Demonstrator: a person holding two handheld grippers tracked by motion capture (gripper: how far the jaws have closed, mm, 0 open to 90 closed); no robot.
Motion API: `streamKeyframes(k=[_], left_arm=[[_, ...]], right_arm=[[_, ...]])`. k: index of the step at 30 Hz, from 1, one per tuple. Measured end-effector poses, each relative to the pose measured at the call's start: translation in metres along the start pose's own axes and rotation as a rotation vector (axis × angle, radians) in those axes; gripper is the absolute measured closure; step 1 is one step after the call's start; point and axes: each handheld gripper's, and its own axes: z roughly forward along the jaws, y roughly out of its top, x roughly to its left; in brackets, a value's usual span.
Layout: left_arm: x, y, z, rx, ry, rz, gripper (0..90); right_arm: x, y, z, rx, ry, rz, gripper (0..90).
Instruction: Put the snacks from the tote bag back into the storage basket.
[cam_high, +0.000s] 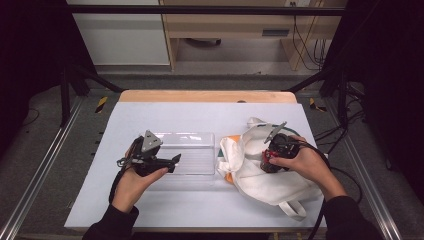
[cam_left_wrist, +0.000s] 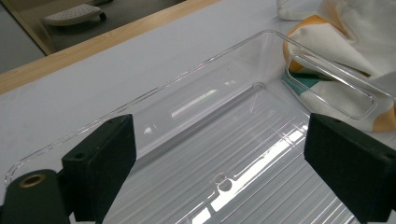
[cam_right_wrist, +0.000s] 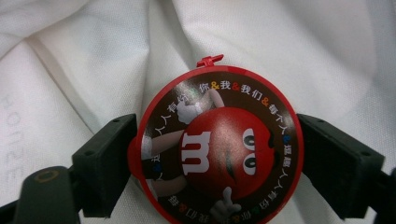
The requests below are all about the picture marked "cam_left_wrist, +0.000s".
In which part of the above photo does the white polka dot cloth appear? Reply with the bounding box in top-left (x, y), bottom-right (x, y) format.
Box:
top-left (276, 0), bottom-right (396, 133)

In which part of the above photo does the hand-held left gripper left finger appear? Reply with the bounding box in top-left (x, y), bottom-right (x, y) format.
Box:
top-left (61, 113), bottom-right (137, 224)

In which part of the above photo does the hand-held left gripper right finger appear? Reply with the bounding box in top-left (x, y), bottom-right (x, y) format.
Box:
top-left (303, 112), bottom-right (396, 224)

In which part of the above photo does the wooden table edge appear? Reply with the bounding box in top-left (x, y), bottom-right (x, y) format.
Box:
top-left (0, 0), bottom-right (220, 95)

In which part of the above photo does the clear plastic storage bin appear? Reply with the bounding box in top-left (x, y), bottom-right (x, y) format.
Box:
top-left (4, 29), bottom-right (396, 224)

